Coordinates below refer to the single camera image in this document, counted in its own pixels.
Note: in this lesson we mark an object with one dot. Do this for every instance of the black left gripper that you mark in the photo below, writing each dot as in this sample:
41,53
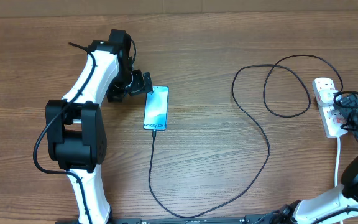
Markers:
138,87

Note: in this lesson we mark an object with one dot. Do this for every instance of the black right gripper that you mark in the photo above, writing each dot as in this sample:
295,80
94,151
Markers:
350,102

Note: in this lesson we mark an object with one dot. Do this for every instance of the Galaxy S24 smartphone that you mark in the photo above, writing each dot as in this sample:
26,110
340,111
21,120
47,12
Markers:
156,106

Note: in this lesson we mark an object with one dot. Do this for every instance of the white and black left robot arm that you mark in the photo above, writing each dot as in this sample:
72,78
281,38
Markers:
75,132

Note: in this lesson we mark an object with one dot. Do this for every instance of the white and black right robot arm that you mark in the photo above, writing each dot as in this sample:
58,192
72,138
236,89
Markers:
339,203

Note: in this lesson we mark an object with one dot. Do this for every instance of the white charger plug adapter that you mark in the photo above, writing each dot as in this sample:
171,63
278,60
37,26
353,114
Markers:
325,97

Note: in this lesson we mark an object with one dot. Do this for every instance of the white power strip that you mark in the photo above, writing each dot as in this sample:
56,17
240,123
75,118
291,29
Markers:
330,116

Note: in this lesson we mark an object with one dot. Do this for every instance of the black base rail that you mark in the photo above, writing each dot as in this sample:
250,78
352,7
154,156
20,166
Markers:
247,219

